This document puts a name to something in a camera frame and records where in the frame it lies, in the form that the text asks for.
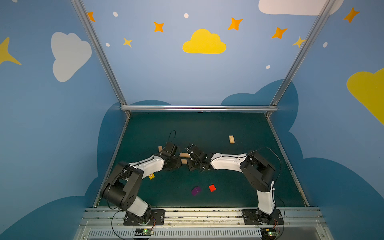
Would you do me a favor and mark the printed wood block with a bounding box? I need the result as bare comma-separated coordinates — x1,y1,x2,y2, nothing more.
180,153,191,158

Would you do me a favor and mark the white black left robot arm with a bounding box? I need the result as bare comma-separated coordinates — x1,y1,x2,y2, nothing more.
100,143,182,225

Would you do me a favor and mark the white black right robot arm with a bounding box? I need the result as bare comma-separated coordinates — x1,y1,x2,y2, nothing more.
187,145,280,225

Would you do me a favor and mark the purple block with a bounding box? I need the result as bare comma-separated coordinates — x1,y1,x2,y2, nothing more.
191,187,202,196

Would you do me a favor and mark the red cube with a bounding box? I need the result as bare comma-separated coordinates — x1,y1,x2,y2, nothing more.
209,185,216,192

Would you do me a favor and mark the left green circuit board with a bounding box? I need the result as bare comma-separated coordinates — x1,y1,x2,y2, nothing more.
135,229,154,237

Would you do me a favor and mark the green circuit board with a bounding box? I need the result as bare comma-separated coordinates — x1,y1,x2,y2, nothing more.
135,229,154,237
260,228,278,240

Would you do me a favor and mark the right green circuit board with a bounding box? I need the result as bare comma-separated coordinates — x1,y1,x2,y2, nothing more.
260,228,278,240

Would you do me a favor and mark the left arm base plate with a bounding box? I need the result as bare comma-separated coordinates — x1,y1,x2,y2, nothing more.
123,209,165,226

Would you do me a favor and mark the aluminium back frame rail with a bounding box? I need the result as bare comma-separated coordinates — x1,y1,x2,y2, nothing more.
121,105,278,112

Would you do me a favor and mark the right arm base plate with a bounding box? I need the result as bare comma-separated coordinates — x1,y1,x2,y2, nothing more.
242,209,284,225

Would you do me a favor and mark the aluminium front rail base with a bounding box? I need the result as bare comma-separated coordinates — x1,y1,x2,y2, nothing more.
74,207,334,240

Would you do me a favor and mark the aluminium left corner post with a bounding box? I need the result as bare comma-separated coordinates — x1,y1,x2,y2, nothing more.
71,0,127,107

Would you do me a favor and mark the aluminium corner post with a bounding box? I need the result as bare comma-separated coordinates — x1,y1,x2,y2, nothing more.
71,0,127,107
266,0,337,119

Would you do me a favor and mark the aluminium right corner post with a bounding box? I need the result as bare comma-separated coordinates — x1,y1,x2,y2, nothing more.
266,0,337,119

